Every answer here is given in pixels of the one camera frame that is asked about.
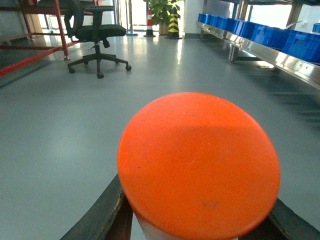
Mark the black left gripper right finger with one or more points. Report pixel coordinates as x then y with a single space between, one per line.
282 223

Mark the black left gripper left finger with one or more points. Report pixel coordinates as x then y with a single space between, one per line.
109 218

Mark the orange cylindrical capacitor 4680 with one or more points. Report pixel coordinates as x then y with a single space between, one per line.
194 166

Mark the steel conveyor bench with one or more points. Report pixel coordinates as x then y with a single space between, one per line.
247 50

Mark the small blue bin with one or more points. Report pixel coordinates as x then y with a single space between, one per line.
303 45

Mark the blue bin on bench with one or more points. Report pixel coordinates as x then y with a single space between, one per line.
272 37

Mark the red white traffic cone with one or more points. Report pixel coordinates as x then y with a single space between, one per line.
149 25

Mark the yellow black striped bollard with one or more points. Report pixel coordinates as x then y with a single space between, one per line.
173 28

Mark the black office chair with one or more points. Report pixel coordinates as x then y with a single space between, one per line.
85 24

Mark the green potted plant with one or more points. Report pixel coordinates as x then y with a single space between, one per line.
161 11

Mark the red metal rack frame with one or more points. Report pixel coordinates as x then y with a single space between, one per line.
30 7

